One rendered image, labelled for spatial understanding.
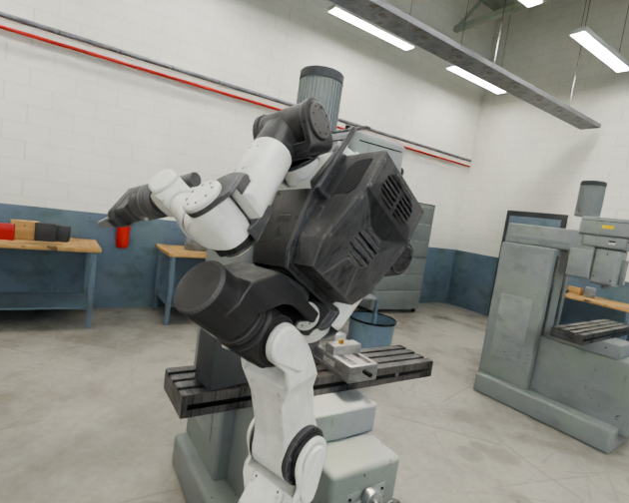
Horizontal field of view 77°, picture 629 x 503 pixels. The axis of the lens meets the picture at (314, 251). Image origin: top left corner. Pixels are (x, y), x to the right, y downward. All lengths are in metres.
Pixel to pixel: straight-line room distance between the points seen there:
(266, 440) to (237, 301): 0.43
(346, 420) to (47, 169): 4.65
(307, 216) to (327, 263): 0.12
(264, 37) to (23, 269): 4.33
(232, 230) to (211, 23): 5.56
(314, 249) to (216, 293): 0.21
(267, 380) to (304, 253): 0.32
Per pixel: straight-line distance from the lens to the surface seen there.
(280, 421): 0.99
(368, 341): 3.89
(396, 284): 7.13
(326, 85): 1.86
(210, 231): 0.72
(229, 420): 2.17
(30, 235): 5.09
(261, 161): 0.77
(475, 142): 9.50
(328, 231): 0.77
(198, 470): 2.39
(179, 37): 6.00
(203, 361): 1.49
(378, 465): 1.63
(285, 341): 0.82
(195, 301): 0.73
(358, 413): 1.69
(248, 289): 0.74
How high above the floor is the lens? 1.59
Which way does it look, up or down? 6 degrees down
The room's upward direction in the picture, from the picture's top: 8 degrees clockwise
